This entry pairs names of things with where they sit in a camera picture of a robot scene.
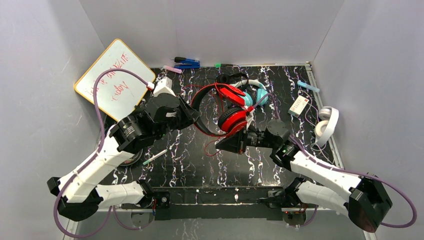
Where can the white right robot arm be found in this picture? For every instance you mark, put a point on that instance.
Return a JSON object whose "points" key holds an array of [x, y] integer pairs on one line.
{"points": [[362, 198]]}

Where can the black and white headphones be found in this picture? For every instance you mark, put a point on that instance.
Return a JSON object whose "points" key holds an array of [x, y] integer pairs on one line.
{"points": [[135, 158]]}

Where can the white beige headphones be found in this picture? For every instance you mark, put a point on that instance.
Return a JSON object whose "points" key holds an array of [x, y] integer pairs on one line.
{"points": [[325, 128]]}

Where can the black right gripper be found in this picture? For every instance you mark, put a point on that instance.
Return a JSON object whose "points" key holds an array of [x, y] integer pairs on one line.
{"points": [[243, 138]]}

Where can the pink marker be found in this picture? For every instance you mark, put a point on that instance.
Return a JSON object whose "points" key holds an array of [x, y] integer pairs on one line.
{"points": [[172, 69]]}

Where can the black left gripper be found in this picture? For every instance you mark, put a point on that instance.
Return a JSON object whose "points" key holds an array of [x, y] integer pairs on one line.
{"points": [[180, 110]]}

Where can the light blue marker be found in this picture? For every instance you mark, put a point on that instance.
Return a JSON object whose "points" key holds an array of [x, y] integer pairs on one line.
{"points": [[308, 86]]}

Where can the small white labelled box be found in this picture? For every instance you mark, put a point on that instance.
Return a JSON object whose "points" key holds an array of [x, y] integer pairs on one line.
{"points": [[298, 106]]}

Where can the blue stapler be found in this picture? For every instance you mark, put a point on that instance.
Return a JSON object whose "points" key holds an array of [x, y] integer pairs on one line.
{"points": [[186, 63]]}

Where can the green capped marker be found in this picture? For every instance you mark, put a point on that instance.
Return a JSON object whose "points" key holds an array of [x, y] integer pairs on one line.
{"points": [[222, 65]]}

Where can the teal headphones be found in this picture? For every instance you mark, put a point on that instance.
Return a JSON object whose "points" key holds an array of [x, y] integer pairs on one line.
{"points": [[254, 92]]}

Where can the red headphones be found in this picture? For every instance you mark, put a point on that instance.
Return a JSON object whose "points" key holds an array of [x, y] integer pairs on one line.
{"points": [[230, 108]]}

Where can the yellow framed whiteboard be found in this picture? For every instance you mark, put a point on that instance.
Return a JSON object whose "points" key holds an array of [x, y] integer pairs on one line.
{"points": [[117, 92]]}

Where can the white green capped pen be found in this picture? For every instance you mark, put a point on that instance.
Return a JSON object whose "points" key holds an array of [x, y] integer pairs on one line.
{"points": [[151, 159]]}

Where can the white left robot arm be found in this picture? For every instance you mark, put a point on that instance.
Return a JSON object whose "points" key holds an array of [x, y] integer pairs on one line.
{"points": [[79, 194]]}

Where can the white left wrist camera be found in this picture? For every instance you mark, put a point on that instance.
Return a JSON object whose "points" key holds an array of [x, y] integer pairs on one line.
{"points": [[163, 86]]}

